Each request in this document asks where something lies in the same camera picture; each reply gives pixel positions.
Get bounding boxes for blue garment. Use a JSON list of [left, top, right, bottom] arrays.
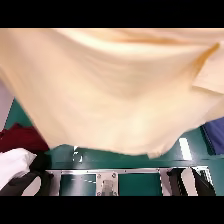
[[201, 116, 224, 156]]

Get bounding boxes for dark red garment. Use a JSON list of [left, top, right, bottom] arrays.
[[0, 122, 50, 154]]

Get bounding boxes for cream T-shirt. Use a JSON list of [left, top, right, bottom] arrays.
[[0, 28, 224, 159]]

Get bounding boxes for white garment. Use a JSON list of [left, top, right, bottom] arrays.
[[0, 147, 38, 190]]

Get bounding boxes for silver frame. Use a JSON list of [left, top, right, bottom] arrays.
[[45, 166, 214, 197]]

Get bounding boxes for black garment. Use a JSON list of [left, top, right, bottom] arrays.
[[30, 150, 52, 173]]

